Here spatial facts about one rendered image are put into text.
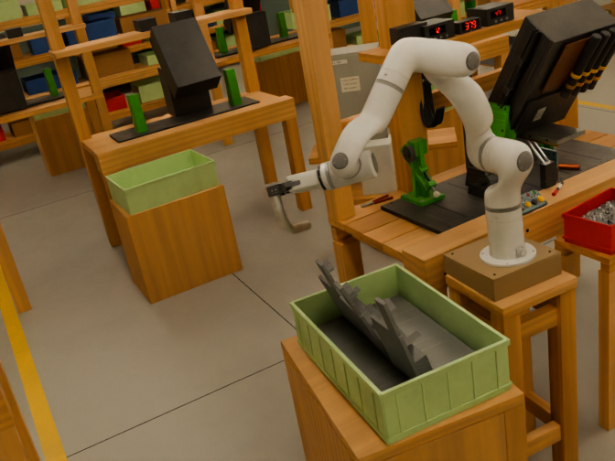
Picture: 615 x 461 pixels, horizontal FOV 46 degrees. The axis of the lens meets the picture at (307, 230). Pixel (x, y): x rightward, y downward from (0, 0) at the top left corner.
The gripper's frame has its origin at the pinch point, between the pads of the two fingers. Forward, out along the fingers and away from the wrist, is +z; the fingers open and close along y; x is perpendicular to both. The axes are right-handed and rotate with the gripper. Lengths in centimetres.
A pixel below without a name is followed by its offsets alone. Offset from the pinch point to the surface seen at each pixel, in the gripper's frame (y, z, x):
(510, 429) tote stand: -9, -49, 84
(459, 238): -75, -41, 27
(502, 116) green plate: -104, -66, -18
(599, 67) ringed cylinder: -109, -107, -27
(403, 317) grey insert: -33, -21, 48
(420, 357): 0, -31, 57
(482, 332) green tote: -11, -48, 55
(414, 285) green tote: -37, -27, 39
